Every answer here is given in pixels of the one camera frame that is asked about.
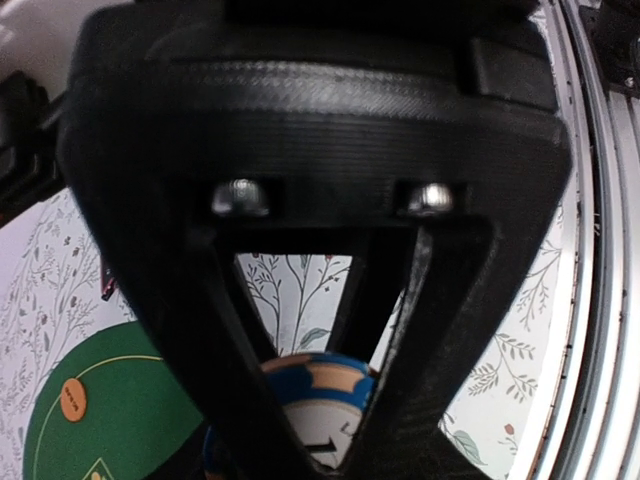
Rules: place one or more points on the round green poker mat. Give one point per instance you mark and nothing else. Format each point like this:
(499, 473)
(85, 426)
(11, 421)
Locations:
(139, 422)

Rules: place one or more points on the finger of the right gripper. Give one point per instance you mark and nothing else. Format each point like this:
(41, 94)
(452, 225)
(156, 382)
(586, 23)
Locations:
(420, 137)

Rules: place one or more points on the floral white tablecloth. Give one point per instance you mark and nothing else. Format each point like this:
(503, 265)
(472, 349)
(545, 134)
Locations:
(51, 302)

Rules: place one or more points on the black red triangular plaque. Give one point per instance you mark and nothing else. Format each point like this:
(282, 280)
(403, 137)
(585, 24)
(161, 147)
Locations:
(108, 281)

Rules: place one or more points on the front aluminium rail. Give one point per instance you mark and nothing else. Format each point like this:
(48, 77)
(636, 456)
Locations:
(584, 419)

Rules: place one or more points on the orange big blind button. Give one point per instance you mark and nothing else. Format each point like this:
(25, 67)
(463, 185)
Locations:
(73, 400)

